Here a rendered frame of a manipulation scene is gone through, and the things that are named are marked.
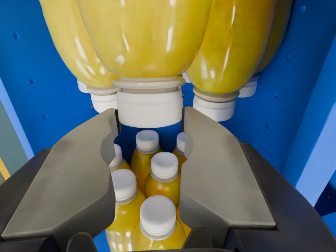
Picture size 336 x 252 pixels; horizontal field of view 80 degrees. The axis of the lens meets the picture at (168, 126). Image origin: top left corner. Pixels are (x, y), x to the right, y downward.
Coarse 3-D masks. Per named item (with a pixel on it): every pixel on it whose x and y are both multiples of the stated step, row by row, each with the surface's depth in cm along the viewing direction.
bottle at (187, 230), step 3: (177, 207) 28; (177, 210) 28; (177, 213) 27; (177, 216) 27; (180, 219) 26; (183, 225) 26; (186, 225) 25; (186, 228) 26; (189, 228) 25; (186, 231) 26; (189, 231) 25; (186, 234) 26; (186, 237) 26
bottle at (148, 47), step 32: (96, 0) 8; (128, 0) 8; (160, 0) 8; (192, 0) 8; (96, 32) 9; (128, 32) 8; (160, 32) 8; (192, 32) 9; (128, 64) 9; (160, 64) 9
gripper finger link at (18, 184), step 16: (32, 160) 8; (16, 176) 7; (32, 176) 7; (0, 192) 6; (16, 192) 6; (0, 208) 6; (16, 208) 6; (0, 224) 6; (0, 240) 5; (16, 240) 5; (32, 240) 5; (48, 240) 5
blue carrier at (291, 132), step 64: (0, 0) 17; (320, 0) 17; (0, 64) 17; (64, 64) 25; (320, 64) 17; (64, 128) 26; (128, 128) 36; (256, 128) 27; (320, 128) 6; (320, 192) 10
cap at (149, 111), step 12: (120, 96) 11; (132, 96) 10; (144, 96) 10; (156, 96) 10; (168, 96) 10; (180, 96) 11; (120, 108) 11; (132, 108) 10; (144, 108) 10; (156, 108) 10; (168, 108) 11; (180, 108) 11; (120, 120) 11; (132, 120) 11; (144, 120) 10; (156, 120) 10; (168, 120) 11; (180, 120) 12
